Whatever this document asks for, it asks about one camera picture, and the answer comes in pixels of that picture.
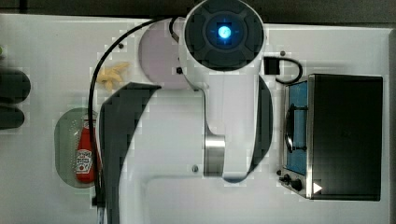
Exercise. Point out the red felt ketchup bottle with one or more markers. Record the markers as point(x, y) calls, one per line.
point(83, 168)

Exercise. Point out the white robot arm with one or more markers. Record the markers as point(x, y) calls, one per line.
point(219, 126)

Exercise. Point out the lilac round plate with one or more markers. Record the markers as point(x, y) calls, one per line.
point(158, 55)

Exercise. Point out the black toaster oven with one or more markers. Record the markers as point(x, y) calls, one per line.
point(332, 138)

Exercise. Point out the black object at left edge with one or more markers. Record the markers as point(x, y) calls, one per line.
point(15, 87)

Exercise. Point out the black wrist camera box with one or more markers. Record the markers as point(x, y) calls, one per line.
point(272, 67)

